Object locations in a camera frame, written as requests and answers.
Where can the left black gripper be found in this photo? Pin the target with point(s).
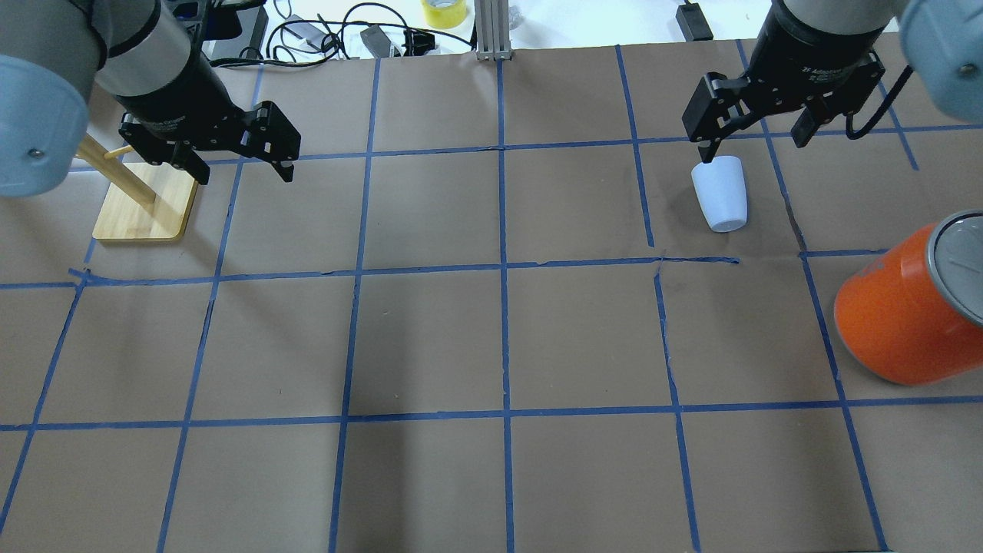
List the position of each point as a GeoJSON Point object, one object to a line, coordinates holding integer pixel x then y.
{"type": "Point", "coordinates": [178, 91]}

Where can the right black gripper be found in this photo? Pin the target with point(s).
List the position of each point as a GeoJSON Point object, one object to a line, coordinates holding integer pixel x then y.
{"type": "Point", "coordinates": [812, 52]}

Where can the light blue plastic cup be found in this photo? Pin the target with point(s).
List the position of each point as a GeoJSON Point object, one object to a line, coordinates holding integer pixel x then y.
{"type": "Point", "coordinates": [720, 188]}

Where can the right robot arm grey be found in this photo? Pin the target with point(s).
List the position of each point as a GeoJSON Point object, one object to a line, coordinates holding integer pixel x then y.
{"type": "Point", "coordinates": [941, 41]}

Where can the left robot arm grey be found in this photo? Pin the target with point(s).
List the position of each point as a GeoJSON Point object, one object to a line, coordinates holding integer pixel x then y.
{"type": "Point", "coordinates": [54, 52]}

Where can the wooden cup stand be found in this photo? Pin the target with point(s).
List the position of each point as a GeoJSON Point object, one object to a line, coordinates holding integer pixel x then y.
{"type": "Point", "coordinates": [144, 202]}

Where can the black power adapter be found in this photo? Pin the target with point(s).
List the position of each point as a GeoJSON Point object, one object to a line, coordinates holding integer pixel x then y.
{"type": "Point", "coordinates": [692, 22]}

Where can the orange tin can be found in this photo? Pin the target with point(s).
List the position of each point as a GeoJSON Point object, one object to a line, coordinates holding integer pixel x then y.
{"type": "Point", "coordinates": [913, 316]}

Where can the yellow tape roll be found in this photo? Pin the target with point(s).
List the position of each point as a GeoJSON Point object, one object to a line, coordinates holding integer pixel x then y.
{"type": "Point", "coordinates": [441, 14]}

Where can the aluminium profile post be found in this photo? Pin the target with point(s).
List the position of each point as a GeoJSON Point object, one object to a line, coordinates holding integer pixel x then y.
{"type": "Point", "coordinates": [491, 24]}

